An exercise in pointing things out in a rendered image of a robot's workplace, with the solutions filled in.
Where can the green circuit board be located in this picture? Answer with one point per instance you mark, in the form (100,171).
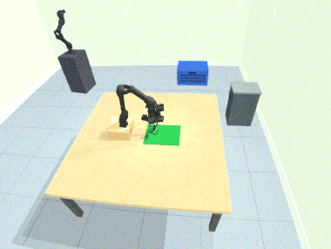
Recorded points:
(164,134)

